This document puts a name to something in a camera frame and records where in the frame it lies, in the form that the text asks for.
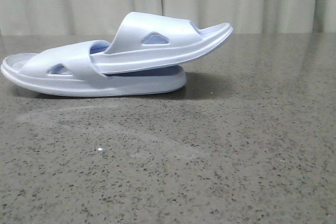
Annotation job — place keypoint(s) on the light blue slipper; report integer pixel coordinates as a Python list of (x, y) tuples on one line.
[(69, 71), (147, 41)]

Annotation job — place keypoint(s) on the pale green curtain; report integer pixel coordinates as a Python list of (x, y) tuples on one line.
[(102, 17)]

